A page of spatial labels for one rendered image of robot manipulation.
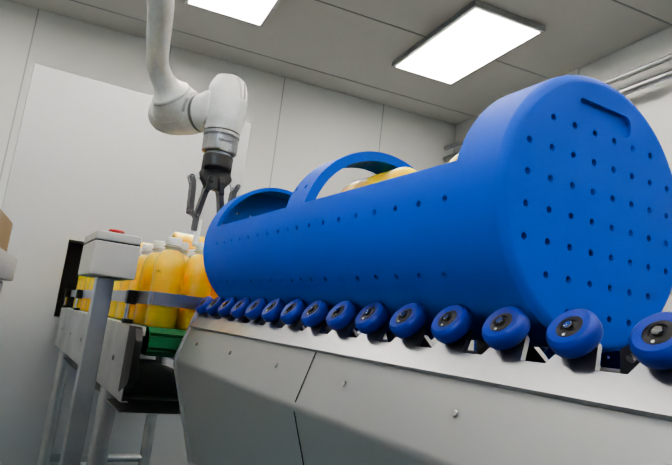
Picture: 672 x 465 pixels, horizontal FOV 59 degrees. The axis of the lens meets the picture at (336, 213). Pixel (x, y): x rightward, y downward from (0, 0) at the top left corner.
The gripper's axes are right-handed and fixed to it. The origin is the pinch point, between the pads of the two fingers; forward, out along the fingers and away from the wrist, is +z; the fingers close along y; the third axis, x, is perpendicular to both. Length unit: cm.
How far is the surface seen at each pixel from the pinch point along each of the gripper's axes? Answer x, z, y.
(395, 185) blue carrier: -87, 2, -5
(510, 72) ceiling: 231, -227, 325
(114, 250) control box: -1.4, 7.6, -20.6
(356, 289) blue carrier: -76, 14, -1
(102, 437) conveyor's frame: 24, 53, -11
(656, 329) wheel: -117, 17, -2
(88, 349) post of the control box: 6.6, 30.2, -21.0
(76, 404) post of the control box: 6.6, 42.3, -21.3
